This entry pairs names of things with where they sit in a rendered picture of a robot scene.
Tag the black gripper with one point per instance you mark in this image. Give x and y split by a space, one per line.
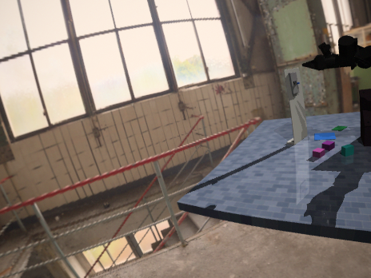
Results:
322 63

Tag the small magenta block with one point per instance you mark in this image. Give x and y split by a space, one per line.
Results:
319 153

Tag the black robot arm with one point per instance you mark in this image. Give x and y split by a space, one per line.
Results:
350 53

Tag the teal cube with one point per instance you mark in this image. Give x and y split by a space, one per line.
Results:
347 150

